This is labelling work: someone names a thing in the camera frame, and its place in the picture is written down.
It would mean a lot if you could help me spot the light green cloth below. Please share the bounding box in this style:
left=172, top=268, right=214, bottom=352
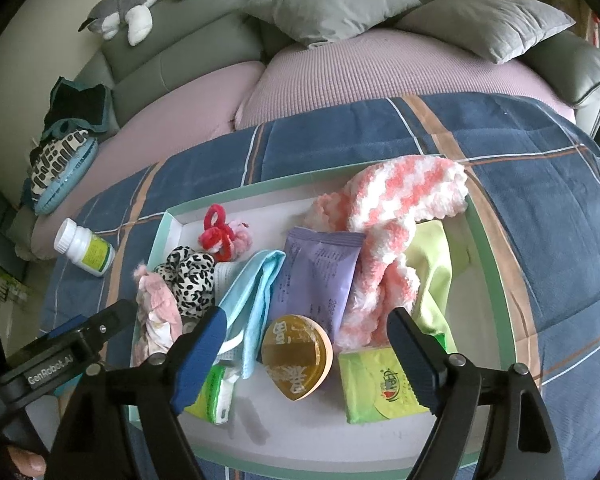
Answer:
left=407, top=219, right=472, bottom=353

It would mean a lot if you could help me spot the pink scrunchie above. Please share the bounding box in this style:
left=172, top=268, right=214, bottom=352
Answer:
left=225, top=219, right=253, bottom=256

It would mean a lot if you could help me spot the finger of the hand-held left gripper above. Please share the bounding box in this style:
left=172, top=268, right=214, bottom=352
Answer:
left=40, top=312, right=88, bottom=342
left=75, top=299, right=137, bottom=357

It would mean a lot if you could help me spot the pink white knitted scarf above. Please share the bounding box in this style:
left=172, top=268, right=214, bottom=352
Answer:
left=302, top=156, right=470, bottom=353

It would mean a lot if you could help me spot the red scrunchie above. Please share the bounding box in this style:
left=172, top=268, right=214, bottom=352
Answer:
left=198, top=204, right=236, bottom=263

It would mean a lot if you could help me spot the grey cushion dark piping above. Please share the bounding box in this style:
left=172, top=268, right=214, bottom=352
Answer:
left=522, top=30, right=600, bottom=138

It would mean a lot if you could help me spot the green white box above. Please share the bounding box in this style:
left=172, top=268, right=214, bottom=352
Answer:
left=0, top=265, right=27, bottom=312

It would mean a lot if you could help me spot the grey white husky plush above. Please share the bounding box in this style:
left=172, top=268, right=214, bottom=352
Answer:
left=79, top=0, right=203, bottom=46

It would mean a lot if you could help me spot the purple packet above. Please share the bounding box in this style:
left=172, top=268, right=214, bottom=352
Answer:
left=270, top=227, right=367, bottom=343

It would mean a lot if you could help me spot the teal shallow cardboard box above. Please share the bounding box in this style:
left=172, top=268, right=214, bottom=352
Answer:
left=125, top=160, right=523, bottom=480

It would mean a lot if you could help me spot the light blue cloth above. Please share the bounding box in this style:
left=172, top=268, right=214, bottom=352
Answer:
left=215, top=250, right=287, bottom=380

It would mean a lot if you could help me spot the grey green sofa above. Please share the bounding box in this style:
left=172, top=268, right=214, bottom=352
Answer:
left=10, top=0, right=600, bottom=261

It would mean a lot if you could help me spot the green white tissue pack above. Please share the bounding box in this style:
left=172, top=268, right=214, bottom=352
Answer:
left=184, top=360, right=237, bottom=426

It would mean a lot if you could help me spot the black white patterned blue cushion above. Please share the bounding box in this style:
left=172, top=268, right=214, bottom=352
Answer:
left=22, top=127, right=100, bottom=216

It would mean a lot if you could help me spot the black clothes teal trim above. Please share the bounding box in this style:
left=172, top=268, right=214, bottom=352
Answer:
left=44, top=77, right=113, bottom=136

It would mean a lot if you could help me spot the person's left hand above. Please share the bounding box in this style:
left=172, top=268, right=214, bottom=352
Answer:
left=7, top=447, right=48, bottom=479

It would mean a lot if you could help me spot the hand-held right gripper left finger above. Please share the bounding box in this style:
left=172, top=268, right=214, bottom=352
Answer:
left=45, top=305, right=228, bottom=480

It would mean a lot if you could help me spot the grey square pillow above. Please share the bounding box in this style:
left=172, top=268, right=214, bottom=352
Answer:
left=241, top=0, right=423, bottom=47
left=395, top=0, right=577, bottom=65

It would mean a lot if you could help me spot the blue plaid blanket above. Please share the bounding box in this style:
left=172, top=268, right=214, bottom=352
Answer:
left=40, top=91, right=600, bottom=480

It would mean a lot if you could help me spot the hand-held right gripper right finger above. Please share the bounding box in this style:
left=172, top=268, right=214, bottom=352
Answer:
left=386, top=306, right=566, bottom=480

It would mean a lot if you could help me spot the round beige container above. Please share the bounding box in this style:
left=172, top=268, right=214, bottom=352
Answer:
left=260, top=314, right=333, bottom=402

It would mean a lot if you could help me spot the leopard print scrunchie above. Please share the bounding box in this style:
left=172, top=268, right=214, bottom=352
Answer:
left=152, top=246, right=217, bottom=320

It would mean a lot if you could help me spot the pink sofa seat cover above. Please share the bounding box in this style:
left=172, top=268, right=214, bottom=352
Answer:
left=32, top=60, right=267, bottom=261
left=235, top=27, right=578, bottom=131

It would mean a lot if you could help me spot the white pill bottle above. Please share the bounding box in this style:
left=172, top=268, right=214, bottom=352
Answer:
left=53, top=218, right=117, bottom=277

